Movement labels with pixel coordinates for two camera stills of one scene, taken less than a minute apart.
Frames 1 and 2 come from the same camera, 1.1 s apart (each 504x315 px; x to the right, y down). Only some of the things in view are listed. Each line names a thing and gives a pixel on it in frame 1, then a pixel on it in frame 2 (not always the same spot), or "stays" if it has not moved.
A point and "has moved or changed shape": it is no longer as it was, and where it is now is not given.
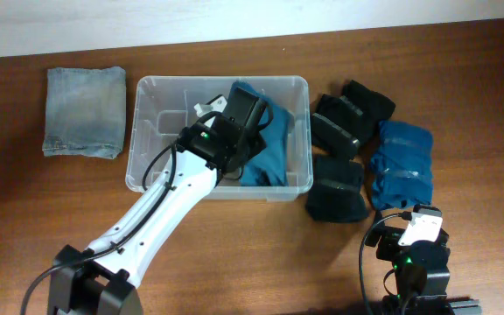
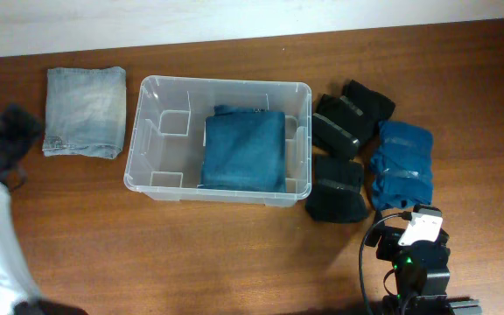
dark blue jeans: x=269 y=167 has moved or changed shape
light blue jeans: x=86 y=112 stays
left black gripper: x=262 y=145 -> x=30 y=129
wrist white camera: x=425 y=225 stays
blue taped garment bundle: x=402 y=165 stays
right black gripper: x=390 y=245 stays
